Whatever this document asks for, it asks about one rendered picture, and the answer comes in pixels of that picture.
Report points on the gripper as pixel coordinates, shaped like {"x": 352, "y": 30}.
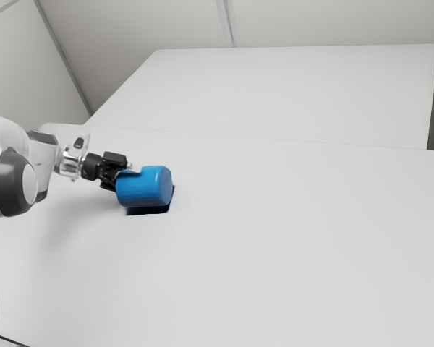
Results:
{"x": 100, "y": 167}

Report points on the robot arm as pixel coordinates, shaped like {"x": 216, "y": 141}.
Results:
{"x": 11, "y": 170}

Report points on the blue faceted mug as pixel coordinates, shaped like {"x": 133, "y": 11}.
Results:
{"x": 144, "y": 188}

